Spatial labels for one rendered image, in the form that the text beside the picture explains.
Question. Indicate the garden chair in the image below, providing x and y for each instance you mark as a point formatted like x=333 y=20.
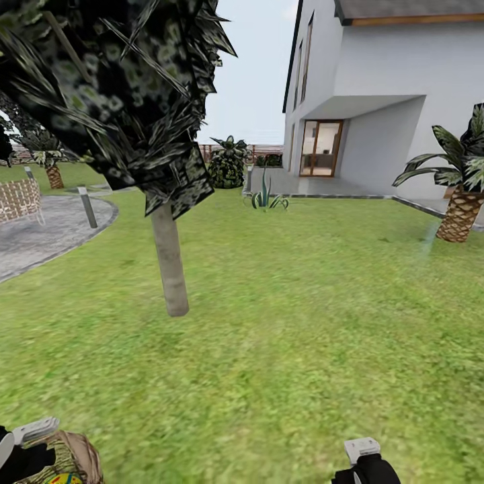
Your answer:
x=15 y=205

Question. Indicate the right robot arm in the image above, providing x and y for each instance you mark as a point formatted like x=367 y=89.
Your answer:
x=366 y=466

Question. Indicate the wicker basket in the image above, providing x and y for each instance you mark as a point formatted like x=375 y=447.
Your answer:
x=85 y=456

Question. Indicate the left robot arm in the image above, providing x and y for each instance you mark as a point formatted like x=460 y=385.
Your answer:
x=18 y=462

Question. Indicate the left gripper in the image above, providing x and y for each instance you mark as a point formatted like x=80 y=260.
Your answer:
x=30 y=460

